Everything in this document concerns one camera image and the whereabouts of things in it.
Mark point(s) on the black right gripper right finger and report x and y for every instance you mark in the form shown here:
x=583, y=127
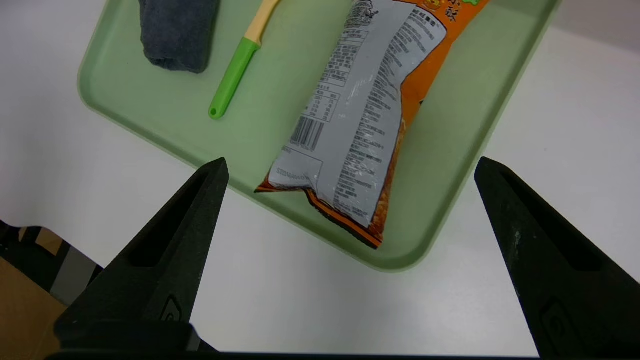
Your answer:
x=565, y=280

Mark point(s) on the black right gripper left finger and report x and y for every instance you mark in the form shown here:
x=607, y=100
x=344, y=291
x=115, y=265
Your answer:
x=165, y=260

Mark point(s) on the dark grey cloth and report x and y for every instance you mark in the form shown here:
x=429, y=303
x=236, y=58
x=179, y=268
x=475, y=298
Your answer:
x=177, y=35

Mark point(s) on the orange and white snack bag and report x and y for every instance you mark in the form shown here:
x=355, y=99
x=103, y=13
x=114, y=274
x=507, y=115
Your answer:
x=360, y=115

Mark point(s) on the light green plastic tray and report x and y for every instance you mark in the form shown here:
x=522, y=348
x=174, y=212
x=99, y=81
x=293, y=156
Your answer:
x=280, y=75

